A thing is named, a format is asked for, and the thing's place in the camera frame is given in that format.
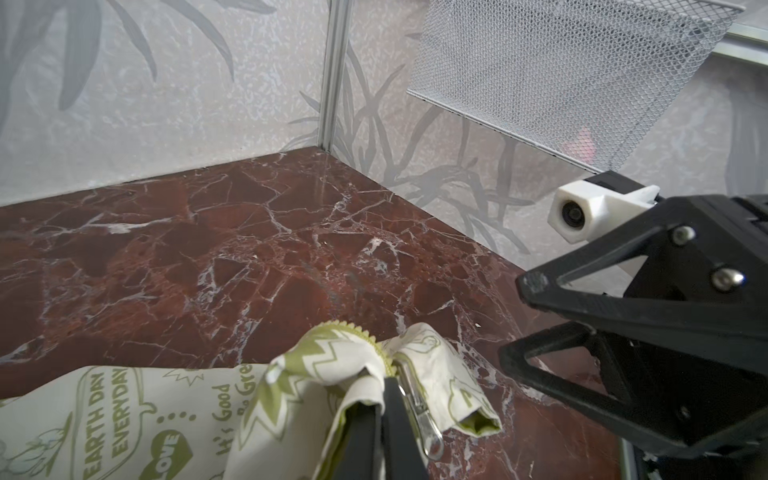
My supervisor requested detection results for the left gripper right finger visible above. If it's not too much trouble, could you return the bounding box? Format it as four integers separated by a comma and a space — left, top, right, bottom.
382, 377, 429, 480

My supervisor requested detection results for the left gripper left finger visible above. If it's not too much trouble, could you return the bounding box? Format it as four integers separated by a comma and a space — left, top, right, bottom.
331, 403, 382, 480

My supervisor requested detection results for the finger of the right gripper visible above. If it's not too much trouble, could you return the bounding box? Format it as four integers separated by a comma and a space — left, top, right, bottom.
499, 321, 767, 459
517, 195, 767, 374

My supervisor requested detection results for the cream green printed jacket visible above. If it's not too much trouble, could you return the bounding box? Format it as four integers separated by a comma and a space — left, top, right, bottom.
1, 321, 502, 479

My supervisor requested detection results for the pink object in basket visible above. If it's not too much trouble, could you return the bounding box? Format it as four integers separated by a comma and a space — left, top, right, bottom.
561, 127, 597, 165

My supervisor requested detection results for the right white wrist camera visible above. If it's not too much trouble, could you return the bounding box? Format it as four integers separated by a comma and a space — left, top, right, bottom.
547, 171, 660, 244

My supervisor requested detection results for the white wire mesh basket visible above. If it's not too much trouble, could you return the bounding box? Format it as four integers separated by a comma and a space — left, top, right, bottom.
408, 1, 742, 172

